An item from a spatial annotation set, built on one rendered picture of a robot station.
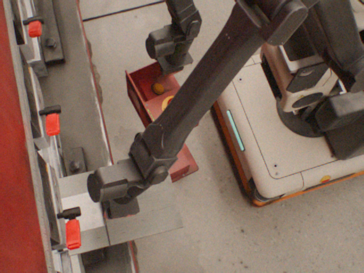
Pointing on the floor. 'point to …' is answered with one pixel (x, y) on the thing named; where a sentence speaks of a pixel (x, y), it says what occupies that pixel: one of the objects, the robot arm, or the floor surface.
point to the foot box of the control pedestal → (183, 165)
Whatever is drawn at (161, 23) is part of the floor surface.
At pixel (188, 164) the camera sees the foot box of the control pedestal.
